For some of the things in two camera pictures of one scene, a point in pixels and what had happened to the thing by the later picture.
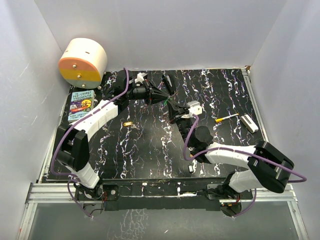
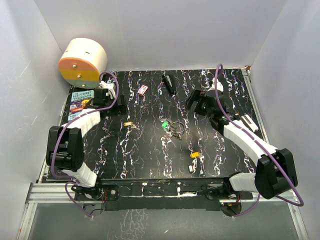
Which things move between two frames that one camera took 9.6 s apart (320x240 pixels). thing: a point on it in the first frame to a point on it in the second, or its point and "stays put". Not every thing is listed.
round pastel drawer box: x=83 y=63 stays put
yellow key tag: x=128 y=123 stays put
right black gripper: x=176 y=109 to x=197 y=96
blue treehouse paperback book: x=81 y=102 stays put
